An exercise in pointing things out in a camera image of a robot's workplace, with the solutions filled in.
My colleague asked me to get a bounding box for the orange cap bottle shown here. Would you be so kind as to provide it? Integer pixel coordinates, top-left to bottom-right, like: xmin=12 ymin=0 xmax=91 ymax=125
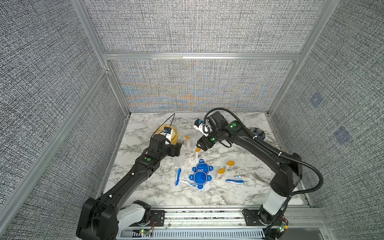
xmin=195 ymin=148 xmax=201 ymax=161
xmin=184 ymin=135 xmax=192 ymax=151
xmin=216 ymin=168 xmax=226 ymax=180
xmin=226 ymin=161 xmax=235 ymax=172

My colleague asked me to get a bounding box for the clear container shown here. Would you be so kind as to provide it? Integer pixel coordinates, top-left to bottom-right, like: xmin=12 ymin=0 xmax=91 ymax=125
xmin=173 ymin=155 xmax=186 ymax=168
xmin=183 ymin=130 xmax=196 ymax=152

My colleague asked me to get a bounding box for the toothpaste tube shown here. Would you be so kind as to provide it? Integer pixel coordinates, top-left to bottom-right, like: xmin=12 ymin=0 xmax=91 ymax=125
xmin=234 ymin=176 xmax=249 ymax=181
xmin=180 ymin=180 xmax=198 ymax=188

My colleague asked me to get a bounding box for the blue toothbrush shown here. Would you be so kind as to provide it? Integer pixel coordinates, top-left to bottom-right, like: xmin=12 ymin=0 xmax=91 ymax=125
xmin=226 ymin=179 xmax=245 ymax=185
xmin=175 ymin=168 xmax=182 ymax=186

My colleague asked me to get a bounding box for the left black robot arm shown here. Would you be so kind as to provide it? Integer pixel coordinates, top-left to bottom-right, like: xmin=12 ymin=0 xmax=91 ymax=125
xmin=76 ymin=135 xmax=182 ymax=240

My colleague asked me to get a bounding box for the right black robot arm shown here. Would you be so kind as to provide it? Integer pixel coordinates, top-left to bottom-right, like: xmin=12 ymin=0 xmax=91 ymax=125
xmin=194 ymin=108 xmax=324 ymax=228

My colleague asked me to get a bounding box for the clear container front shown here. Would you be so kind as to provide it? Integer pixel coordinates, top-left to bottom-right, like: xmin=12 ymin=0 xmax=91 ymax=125
xmin=173 ymin=155 xmax=186 ymax=168

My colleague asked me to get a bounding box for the yellow bamboo steamer basket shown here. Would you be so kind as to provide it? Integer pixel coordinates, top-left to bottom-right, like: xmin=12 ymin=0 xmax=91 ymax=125
xmin=155 ymin=125 xmax=178 ymax=145

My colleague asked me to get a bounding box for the blue lid upper centre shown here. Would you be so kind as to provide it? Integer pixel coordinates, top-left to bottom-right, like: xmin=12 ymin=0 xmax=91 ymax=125
xmin=192 ymin=159 xmax=214 ymax=174

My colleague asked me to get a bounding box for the blue lid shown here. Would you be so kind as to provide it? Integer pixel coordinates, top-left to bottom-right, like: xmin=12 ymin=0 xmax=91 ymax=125
xmin=189 ymin=171 xmax=213 ymax=190
xmin=192 ymin=159 xmax=214 ymax=174

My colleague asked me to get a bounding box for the orange cap bottle front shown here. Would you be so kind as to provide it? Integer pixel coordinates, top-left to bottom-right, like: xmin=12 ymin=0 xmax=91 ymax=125
xmin=216 ymin=168 xmax=226 ymax=180

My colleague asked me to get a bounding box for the blue lid lower centre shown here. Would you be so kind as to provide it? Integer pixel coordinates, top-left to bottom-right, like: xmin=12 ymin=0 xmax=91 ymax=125
xmin=189 ymin=171 xmax=213 ymax=190

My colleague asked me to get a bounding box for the dark blue bowl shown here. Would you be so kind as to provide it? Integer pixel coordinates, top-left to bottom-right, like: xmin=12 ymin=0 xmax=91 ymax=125
xmin=250 ymin=128 xmax=266 ymax=141

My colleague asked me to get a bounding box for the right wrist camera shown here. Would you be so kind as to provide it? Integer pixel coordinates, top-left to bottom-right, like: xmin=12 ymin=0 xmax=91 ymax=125
xmin=194 ymin=119 xmax=210 ymax=137

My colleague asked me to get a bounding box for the green handled fork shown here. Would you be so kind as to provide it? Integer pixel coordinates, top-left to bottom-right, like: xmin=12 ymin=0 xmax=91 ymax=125
xmin=253 ymin=172 xmax=270 ymax=185

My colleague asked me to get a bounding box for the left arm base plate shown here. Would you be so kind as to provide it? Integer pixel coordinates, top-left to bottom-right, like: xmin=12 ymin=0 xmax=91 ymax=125
xmin=131 ymin=210 xmax=166 ymax=228

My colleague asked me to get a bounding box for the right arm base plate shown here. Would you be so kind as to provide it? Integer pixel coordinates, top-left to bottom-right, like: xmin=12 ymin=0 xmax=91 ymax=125
xmin=242 ymin=209 xmax=288 ymax=226

